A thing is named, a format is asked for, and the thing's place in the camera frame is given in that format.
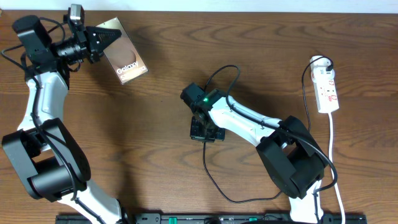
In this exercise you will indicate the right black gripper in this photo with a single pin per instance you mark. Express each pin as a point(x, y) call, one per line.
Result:
point(195, 134)

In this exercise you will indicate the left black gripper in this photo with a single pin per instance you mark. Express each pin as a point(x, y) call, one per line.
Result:
point(92, 33)

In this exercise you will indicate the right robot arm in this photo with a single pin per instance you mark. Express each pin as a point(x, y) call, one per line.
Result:
point(292, 158)

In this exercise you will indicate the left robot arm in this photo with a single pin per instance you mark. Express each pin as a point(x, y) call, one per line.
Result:
point(45, 156)

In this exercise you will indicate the white power strip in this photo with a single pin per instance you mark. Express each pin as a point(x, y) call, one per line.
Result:
point(322, 75)

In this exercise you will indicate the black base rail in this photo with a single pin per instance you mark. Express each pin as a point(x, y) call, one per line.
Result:
point(156, 218)

